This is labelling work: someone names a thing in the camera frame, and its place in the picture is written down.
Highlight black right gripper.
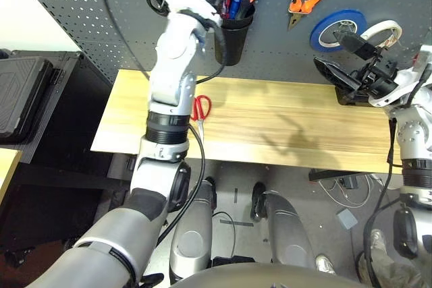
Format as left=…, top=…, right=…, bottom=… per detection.
left=313, top=30, right=401, bottom=100

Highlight orange black needle nose pliers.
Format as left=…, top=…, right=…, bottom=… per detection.
left=287, top=0, right=336, bottom=31

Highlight red handled scissors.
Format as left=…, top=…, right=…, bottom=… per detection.
left=189, top=94, right=213, bottom=147

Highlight flat black plastic case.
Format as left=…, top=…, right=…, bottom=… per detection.
left=333, top=78, right=382, bottom=107

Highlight blue tape roll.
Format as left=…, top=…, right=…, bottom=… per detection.
left=309, top=9, right=368, bottom=53

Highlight white tape roll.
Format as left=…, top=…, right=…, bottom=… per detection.
left=359, top=20, right=403, bottom=49

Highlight black plastic cup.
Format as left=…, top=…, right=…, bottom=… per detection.
left=214, top=3, right=257, bottom=66

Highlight black power adapter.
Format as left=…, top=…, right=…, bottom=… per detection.
left=339, top=176, right=358, bottom=190

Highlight grey floor pad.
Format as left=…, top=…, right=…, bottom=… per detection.
left=335, top=208, right=358, bottom=230

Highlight silver robot right leg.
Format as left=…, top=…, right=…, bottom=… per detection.
left=251, top=182, right=318, bottom=270

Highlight silver robot leg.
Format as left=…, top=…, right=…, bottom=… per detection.
left=168, top=177, right=217, bottom=284
left=251, top=182, right=318, bottom=270

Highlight grey sneaker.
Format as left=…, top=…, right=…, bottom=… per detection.
left=315, top=255, right=337, bottom=275
left=369, top=229, right=389, bottom=258

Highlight long black floor tape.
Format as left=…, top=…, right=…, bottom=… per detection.
left=219, top=219, right=254, bottom=227

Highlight olive trouser leg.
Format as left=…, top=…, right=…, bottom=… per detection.
left=357, top=250, right=432, bottom=288

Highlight large black tool case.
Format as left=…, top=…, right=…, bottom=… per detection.
left=0, top=57, right=55, bottom=144

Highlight silver robot left leg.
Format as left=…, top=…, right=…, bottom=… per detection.
left=168, top=177, right=217, bottom=284

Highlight light wooden board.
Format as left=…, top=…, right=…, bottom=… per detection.
left=0, top=148, right=23, bottom=204

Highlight blue handled screwdriver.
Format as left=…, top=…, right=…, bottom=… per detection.
left=229, top=0, right=244, bottom=21

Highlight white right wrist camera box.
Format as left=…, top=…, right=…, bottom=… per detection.
left=367, top=45, right=432, bottom=109

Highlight black handled scissors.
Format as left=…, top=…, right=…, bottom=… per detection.
left=145, top=0, right=171, bottom=18

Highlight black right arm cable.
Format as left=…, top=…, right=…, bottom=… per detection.
left=363, top=63, right=432, bottom=288

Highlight white floor cables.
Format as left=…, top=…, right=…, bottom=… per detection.
left=317, top=175, right=385, bottom=210

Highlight black floor cable loop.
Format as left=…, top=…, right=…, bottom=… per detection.
left=212, top=212, right=237, bottom=258

